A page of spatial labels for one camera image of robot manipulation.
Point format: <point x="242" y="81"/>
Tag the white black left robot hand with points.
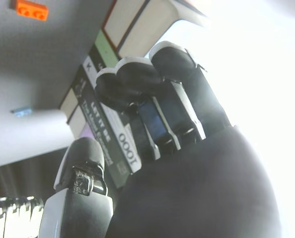
<point x="199" y="186"/>

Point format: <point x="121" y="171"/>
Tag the black book grey label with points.
<point x="96" y="56"/>

